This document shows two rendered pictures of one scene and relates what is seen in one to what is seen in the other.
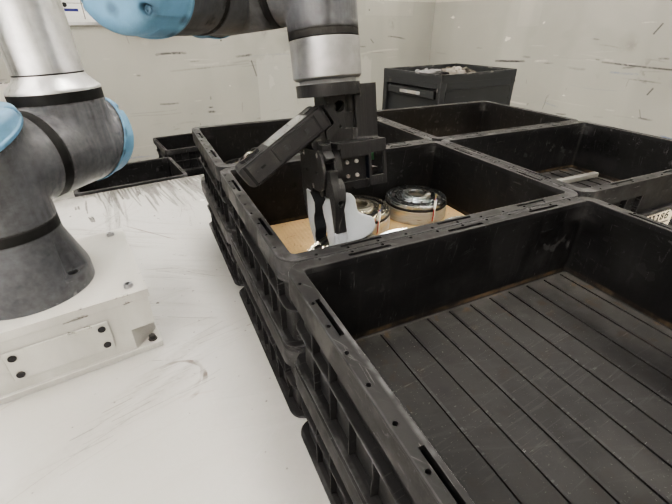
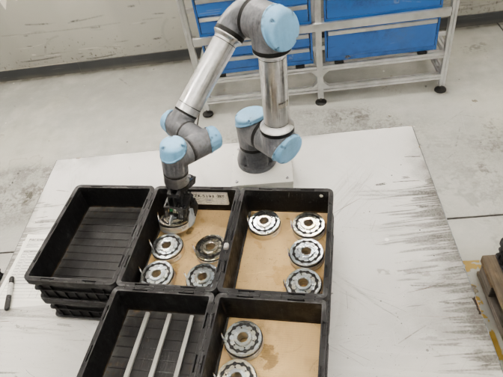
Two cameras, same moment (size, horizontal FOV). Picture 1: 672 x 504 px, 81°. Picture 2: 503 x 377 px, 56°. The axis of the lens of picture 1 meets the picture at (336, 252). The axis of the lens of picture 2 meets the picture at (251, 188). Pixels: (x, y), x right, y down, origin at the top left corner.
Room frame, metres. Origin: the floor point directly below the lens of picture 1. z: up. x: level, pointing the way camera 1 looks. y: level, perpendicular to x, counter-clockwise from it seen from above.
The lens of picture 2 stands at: (1.33, -0.63, 2.00)
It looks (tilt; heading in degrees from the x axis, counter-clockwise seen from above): 44 degrees down; 132
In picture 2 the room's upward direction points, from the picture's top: 11 degrees counter-clockwise
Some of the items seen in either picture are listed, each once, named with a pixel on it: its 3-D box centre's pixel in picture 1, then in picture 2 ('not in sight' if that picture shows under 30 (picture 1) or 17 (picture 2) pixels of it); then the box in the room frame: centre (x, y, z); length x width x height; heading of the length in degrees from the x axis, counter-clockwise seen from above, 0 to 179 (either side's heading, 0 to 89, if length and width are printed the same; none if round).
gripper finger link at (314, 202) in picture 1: (332, 218); (190, 220); (0.48, 0.00, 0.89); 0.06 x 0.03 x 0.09; 115
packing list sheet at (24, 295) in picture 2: not in sight; (37, 267); (-0.04, -0.34, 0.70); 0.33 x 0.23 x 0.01; 123
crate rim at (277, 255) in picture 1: (385, 188); (183, 235); (0.52, -0.07, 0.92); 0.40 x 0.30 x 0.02; 115
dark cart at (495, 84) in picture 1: (439, 147); not in sight; (2.47, -0.65, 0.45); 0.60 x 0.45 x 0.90; 123
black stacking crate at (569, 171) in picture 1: (572, 181); (148, 369); (0.69, -0.43, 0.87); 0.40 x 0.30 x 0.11; 115
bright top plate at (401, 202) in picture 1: (415, 196); (202, 277); (0.63, -0.14, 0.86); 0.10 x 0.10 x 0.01
